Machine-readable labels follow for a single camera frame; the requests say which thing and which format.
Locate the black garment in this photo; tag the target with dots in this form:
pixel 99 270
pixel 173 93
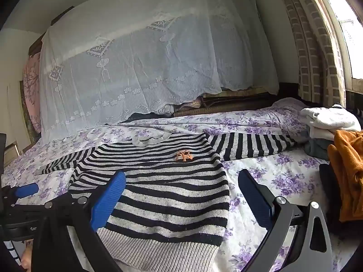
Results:
pixel 330 187

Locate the dark cloth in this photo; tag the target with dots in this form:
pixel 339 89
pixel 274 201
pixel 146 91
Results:
pixel 141 118

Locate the black and white striped sweater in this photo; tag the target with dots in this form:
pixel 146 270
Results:
pixel 170 192

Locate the grey-green garment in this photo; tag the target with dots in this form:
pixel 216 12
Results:
pixel 319 148

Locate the mustard orange garment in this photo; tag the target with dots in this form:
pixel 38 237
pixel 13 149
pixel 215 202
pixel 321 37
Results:
pixel 350 175

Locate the brown checked curtain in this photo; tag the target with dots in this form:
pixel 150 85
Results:
pixel 312 62

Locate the pink floral cloth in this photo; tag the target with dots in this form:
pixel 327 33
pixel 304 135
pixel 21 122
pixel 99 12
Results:
pixel 31 90

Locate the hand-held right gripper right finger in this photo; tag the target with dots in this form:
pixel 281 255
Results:
pixel 255 201

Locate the window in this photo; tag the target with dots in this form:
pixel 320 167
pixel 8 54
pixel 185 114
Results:
pixel 354 48

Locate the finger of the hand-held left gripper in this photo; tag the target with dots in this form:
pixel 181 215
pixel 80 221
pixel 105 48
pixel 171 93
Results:
pixel 27 190

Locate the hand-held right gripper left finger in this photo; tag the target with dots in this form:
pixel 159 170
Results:
pixel 109 201

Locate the white lace cover cloth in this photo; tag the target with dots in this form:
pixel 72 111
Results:
pixel 141 62

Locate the person's left hand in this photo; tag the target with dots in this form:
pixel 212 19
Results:
pixel 27 257

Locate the white garment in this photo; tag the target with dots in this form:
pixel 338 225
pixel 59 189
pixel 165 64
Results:
pixel 329 121

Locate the purple floral bed sheet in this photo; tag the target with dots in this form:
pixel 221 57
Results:
pixel 283 181

